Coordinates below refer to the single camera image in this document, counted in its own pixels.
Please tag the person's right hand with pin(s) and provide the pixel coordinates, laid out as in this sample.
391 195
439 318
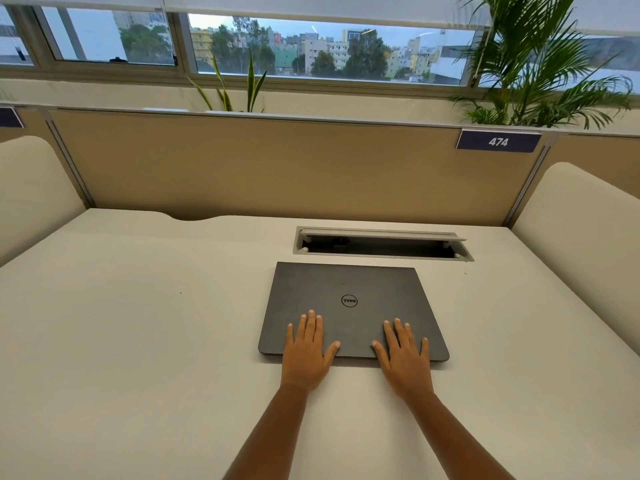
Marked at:
406 367

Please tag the person's left hand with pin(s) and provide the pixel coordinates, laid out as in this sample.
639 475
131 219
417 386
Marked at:
303 359

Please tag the person's right little finger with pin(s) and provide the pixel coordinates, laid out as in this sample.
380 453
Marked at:
424 347

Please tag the person's left thumb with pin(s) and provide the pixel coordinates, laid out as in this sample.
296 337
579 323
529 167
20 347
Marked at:
332 349

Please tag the person's right middle finger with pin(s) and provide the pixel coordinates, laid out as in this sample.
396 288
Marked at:
401 332

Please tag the person's left little finger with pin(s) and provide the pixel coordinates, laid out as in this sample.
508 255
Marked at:
290 335

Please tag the person's right thumb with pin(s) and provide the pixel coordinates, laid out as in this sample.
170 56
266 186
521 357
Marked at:
380 350

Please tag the person's left middle finger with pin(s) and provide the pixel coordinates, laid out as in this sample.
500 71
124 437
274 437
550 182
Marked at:
310 324

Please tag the person's right forearm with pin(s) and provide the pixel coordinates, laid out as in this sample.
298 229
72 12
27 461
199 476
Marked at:
455 439

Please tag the person's left forearm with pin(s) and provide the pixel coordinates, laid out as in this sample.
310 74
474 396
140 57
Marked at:
267 434

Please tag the dark grey closed laptop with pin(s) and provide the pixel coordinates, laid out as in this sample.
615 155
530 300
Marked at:
345 289

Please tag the wide beige desk partition panel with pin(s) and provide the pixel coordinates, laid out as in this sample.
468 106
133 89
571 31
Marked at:
280 164

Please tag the cream rounded side divider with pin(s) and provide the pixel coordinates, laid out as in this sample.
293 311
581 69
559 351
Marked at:
30 189
585 229

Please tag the blue desk number label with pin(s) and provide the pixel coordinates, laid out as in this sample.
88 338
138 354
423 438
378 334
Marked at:
498 141
9 117

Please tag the green snake plant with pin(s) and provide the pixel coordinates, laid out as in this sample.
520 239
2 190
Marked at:
225 94

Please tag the narrow beige desk partition panel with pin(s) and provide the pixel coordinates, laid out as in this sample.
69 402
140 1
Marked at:
595 159
30 127

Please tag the green palm plant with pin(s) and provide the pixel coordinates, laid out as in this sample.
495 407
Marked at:
535 64

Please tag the aluminium window frame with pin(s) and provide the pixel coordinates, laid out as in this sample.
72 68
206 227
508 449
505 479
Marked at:
182 49

